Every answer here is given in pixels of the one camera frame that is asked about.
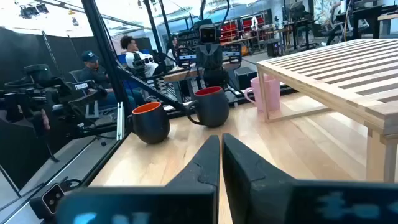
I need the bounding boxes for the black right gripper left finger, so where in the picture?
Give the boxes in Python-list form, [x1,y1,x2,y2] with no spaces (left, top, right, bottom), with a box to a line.
[55,134,221,224]

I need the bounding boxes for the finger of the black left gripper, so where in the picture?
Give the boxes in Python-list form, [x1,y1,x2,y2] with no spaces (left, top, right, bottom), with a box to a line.
[203,46,211,70]
[210,46,219,70]

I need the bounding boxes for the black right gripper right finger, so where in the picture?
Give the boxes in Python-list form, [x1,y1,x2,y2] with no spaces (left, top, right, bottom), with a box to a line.
[222,133,398,224]

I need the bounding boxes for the black mug red inside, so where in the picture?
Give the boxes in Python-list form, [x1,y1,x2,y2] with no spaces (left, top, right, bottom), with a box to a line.
[185,86,230,128]

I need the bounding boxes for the black mug orange inside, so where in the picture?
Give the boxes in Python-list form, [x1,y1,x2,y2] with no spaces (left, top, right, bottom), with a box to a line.
[126,101,171,145]

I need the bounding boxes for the black equipment box with label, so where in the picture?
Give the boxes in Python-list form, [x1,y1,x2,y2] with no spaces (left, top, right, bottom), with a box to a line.
[222,42,243,63]
[177,46,197,68]

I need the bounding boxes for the wooden background desk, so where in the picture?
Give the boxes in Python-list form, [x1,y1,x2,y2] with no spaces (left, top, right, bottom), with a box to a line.
[163,62,240,103]

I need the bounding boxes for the person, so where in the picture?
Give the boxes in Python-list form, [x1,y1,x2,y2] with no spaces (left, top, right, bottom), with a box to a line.
[166,35,180,68]
[119,35,159,78]
[77,50,137,110]

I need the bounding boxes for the black box under desk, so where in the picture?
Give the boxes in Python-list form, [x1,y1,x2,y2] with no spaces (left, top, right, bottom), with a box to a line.
[234,67,258,91]

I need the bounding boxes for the shelf with red bins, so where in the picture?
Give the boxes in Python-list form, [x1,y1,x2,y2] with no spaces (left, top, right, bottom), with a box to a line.
[220,16,267,44]

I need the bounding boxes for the pink mug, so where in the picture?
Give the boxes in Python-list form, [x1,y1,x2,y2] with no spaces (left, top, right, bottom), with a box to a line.
[244,74,281,113]

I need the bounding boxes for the wooden slatted rack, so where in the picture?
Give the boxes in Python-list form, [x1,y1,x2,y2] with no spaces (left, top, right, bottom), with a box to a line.
[256,39,398,184]

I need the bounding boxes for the person's hand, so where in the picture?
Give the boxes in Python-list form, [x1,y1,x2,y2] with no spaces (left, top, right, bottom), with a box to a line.
[40,108,51,131]

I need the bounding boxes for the black ceiling spotlights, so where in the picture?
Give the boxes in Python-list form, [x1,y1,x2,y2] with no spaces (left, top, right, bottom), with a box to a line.
[18,2,50,19]

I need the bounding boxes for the black aluminium table frame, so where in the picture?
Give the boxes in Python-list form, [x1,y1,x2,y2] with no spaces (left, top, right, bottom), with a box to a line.
[0,0,299,224]

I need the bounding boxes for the silver metal bracket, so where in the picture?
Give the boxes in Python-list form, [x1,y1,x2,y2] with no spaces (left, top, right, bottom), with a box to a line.
[116,101,124,141]

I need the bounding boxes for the small black table-level camera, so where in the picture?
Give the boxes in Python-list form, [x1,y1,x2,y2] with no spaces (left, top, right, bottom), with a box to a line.
[29,182,66,219]

